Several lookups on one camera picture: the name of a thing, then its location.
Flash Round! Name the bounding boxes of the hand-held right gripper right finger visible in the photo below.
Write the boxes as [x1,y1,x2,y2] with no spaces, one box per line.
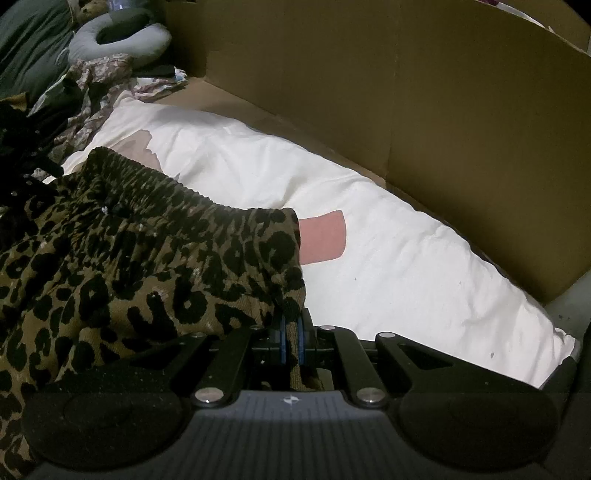
[295,308,550,409]

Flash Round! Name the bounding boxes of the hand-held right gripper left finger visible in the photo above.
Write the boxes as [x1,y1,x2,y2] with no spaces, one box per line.
[34,316,289,409]

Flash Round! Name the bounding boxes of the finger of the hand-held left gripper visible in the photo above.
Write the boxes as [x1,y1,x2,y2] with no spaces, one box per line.
[0,105,64,210]

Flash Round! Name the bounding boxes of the leopard print pants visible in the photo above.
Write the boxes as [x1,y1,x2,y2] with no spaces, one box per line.
[0,147,324,480]

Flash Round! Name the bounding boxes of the green pillow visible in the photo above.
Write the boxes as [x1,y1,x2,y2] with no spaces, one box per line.
[0,0,77,100]

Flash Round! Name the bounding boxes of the floral cloth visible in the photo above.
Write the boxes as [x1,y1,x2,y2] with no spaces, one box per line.
[34,53,188,160]

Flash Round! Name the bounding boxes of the white printed blanket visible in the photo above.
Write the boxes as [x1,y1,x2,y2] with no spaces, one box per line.
[60,95,580,388]

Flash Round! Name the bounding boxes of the small plush toy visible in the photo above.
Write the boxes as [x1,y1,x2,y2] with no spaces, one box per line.
[76,0,112,24]

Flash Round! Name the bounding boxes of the grey neck pillow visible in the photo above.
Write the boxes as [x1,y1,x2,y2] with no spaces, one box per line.
[68,8,171,70]

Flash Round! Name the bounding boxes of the brown cardboard sheet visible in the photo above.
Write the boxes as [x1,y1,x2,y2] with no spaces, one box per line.
[164,0,591,305]

